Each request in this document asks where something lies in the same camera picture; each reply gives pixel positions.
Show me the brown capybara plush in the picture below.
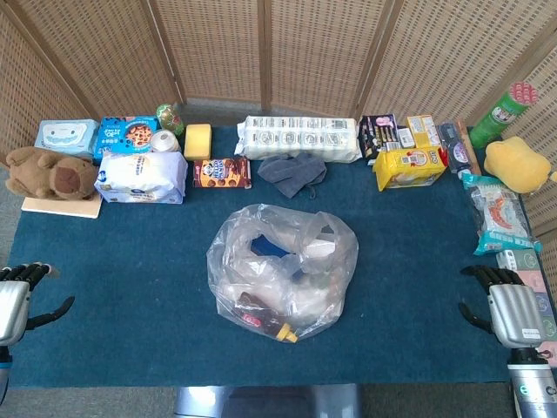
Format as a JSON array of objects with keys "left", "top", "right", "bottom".
[{"left": 4, "top": 145, "right": 99, "bottom": 201}]

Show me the teal snack packet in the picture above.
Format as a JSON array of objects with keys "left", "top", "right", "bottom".
[{"left": 461, "top": 170, "right": 543, "bottom": 256}]

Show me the clear plastic bag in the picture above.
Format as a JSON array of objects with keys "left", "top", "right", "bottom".
[{"left": 206, "top": 203, "right": 360, "bottom": 343}]

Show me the green chips can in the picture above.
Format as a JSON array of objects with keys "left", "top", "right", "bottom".
[{"left": 468, "top": 82, "right": 540, "bottom": 148}]

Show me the woven folding screen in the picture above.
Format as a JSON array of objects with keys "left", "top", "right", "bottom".
[{"left": 0, "top": 0, "right": 557, "bottom": 236}]

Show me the dark blue box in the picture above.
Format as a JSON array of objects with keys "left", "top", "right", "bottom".
[{"left": 250, "top": 234, "right": 291, "bottom": 259}]

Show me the dark purple snack pack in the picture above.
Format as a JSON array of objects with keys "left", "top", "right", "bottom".
[{"left": 357, "top": 113, "right": 400, "bottom": 160}]

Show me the small yellow box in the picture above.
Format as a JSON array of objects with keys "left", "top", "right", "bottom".
[{"left": 406, "top": 114, "right": 440, "bottom": 149}]

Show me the small white box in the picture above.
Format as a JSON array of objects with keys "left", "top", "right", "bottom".
[{"left": 396, "top": 126, "right": 417, "bottom": 149}]

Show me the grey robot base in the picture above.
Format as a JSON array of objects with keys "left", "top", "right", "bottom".
[{"left": 173, "top": 384, "right": 362, "bottom": 418}]

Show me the white blue tissue pack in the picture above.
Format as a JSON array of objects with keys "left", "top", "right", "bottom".
[{"left": 94, "top": 151, "right": 189, "bottom": 205}]

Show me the dark toothpaste pack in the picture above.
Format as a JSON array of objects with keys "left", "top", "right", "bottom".
[{"left": 437, "top": 122, "right": 475, "bottom": 174}]

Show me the blue cookie box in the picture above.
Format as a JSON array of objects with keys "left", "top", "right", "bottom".
[{"left": 93, "top": 115, "right": 160, "bottom": 160}]

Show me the light wooden board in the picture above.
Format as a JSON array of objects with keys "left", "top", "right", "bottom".
[{"left": 20, "top": 193, "right": 104, "bottom": 219}]

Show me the brown sauce bottle yellow cap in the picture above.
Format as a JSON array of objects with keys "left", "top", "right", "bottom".
[{"left": 236, "top": 292, "right": 300, "bottom": 344}]

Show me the yellow plush toy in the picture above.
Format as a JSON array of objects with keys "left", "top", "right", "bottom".
[{"left": 484, "top": 136, "right": 553, "bottom": 193}]

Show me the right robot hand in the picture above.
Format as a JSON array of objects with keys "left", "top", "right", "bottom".
[{"left": 459, "top": 264, "right": 554, "bottom": 349}]

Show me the brown panda biscuit box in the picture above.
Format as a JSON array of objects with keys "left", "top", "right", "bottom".
[{"left": 192, "top": 156, "right": 252, "bottom": 190}]

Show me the pastel tissue multipack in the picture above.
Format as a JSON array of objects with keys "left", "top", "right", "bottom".
[{"left": 495, "top": 248, "right": 557, "bottom": 349}]

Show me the white toilet paper pack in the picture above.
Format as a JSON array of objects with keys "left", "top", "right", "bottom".
[{"left": 233, "top": 115, "right": 363, "bottom": 163}]

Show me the light blue wipes pack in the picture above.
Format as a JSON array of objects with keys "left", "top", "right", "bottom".
[{"left": 33, "top": 118, "right": 100, "bottom": 160}]

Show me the yellow cracker pack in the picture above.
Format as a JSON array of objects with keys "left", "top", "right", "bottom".
[{"left": 372, "top": 146, "right": 449, "bottom": 192}]

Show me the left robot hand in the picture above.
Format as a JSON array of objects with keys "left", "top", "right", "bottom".
[{"left": 0, "top": 262, "right": 76, "bottom": 347}]

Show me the white tape roll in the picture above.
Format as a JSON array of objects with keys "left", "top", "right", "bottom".
[{"left": 150, "top": 129, "right": 182, "bottom": 153}]

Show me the yellow sponge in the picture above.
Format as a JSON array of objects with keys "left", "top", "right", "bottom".
[{"left": 183, "top": 123, "right": 213, "bottom": 161}]

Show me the grey cloth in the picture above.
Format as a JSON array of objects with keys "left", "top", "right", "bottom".
[{"left": 257, "top": 151, "right": 328, "bottom": 199}]

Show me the blue carpet mat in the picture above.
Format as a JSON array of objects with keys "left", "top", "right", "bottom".
[{"left": 0, "top": 125, "right": 536, "bottom": 388}]

